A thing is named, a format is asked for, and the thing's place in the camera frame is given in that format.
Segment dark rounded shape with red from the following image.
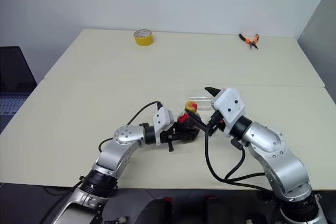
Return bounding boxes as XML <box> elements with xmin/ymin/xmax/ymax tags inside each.
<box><xmin>135</xmin><ymin>196</ymin><xmax>173</xmax><ymax>224</ymax></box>

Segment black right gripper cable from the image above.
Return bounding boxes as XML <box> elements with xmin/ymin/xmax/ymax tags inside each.
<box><xmin>204</xmin><ymin>127</ymin><xmax>274</xmax><ymax>192</ymax></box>

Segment dark laptop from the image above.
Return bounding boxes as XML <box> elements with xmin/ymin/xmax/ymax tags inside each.
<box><xmin>0</xmin><ymin>46</ymin><xmax>38</xmax><ymax>134</ymax></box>

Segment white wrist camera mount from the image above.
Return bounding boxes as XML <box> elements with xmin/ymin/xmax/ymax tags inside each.
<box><xmin>153</xmin><ymin>108</ymin><xmax>175</xmax><ymax>147</ymax></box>
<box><xmin>211</xmin><ymin>87</ymin><xmax>246</xmax><ymax>138</ymax></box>

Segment clear wine glass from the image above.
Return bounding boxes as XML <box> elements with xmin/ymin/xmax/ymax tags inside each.
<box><xmin>186</xmin><ymin>88</ymin><xmax>216</xmax><ymax>111</ymax></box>

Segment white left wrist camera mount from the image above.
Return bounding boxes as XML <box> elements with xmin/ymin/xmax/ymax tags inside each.
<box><xmin>153</xmin><ymin>108</ymin><xmax>175</xmax><ymax>147</ymax></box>

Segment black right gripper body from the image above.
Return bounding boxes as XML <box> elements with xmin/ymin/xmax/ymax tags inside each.
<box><xmin>207</xmin><ymin>110</ymin><xmax>227</xmax><ymax>137</ymax></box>

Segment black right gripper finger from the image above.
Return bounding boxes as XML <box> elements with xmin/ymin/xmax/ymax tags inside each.
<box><xmin>204</xmin><ymin>86</ymin><xmax>224</xmax><ymax>99</ymax></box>
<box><xmin>187</xmin><ymin>112</ymin><xmax>214</xmax><ymax>135</ymax></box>

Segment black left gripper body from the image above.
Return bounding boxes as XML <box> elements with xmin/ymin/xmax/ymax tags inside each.
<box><xmin>160</xmin><ymin>127</ymin><xmax>182</xmax><ymax>153</ymax></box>

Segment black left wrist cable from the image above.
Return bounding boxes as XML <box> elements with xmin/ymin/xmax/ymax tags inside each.
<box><xmin>98</xmin><ymin>100</ymin><xmax>164</xmax><ymax>154</ymax></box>

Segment orange-handled pliers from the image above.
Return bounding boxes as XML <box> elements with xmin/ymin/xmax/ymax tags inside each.
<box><xmin>238</xmin><ymin>33</ymin><xmax>260</xmax><ymax>50</ymax></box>

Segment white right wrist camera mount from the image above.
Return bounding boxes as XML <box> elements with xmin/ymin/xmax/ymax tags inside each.
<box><xmin>211</xmin><ymin>87</ymin><xmax>246</xmax><ymax>138</ymax></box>

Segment clear bottle with dark drink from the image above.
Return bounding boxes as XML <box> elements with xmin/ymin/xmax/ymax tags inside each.
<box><xmin>178</xmin><ymin>100</ymin><xmax>203</xmax><ymax>143</ymax></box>

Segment yellow tape roll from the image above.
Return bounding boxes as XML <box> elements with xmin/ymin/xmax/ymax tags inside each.
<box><xmin>133</xmin><ymin>28</ymin><xmax>155</xmax><ymax>47</ymax></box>

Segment black left shoulder cable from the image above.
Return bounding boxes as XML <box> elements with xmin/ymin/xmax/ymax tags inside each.
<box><xmin>39</xmin><ymin>176</ymin><xmax>88</xmax><ymax>224</ymax></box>

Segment black right forearm cable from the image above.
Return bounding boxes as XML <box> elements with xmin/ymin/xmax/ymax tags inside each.
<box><xmin>224</xmin><ymin>140</ymin><xmax>266</xmax><ymax>183</ymax></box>

